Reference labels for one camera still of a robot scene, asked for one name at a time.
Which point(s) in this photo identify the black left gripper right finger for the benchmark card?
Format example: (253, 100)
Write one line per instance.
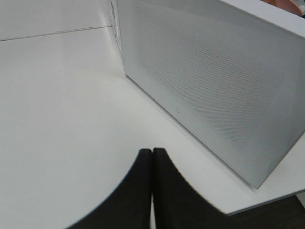
(176, 204)

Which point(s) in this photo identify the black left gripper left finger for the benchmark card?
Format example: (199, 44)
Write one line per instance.
(129, 205)

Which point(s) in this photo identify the white microwave door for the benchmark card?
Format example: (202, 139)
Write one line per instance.
(231, 71)

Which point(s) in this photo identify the pink round plate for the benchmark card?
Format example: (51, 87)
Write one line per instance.
(296, 7)

